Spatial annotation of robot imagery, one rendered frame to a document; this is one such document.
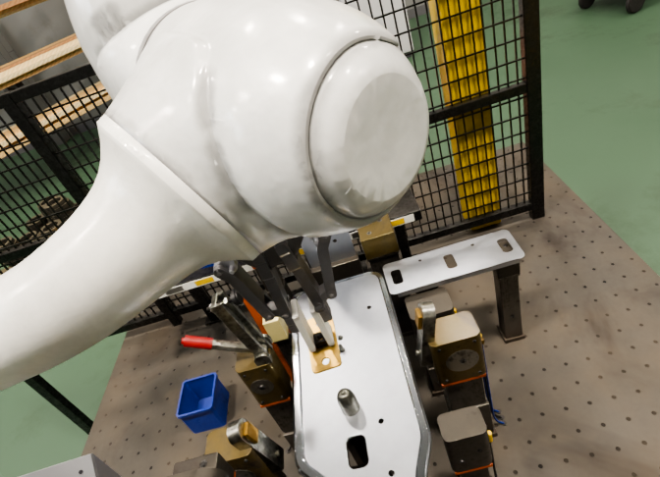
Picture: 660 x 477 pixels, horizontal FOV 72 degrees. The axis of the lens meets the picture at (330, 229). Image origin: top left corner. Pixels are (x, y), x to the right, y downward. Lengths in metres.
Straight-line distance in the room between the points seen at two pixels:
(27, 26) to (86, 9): 7.25
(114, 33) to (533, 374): 1.07
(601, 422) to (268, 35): 1.06
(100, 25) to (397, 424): 0.68
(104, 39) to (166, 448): 1.17
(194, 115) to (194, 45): 0.03
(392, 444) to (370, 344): 0.20
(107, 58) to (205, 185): 0.16
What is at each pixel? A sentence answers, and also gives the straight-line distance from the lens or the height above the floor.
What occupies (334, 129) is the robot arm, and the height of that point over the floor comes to 1.63.
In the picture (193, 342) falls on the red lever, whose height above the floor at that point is 1.14.
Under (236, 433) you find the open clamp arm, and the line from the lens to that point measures 0.76.
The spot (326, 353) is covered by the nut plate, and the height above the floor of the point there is 1.26.
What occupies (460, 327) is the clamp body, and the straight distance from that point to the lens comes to 0.83.
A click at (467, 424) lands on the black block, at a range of 0.80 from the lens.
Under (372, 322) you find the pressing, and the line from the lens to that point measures 0.93.
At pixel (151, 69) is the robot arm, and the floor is 1.66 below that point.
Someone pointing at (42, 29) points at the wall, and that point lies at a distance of 7.52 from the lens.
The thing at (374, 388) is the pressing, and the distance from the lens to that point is 0.85.
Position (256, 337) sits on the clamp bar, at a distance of 0.89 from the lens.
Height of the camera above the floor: 1.69
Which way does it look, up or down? 35 degrees down
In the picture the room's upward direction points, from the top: 21 degrees counter-clockwise
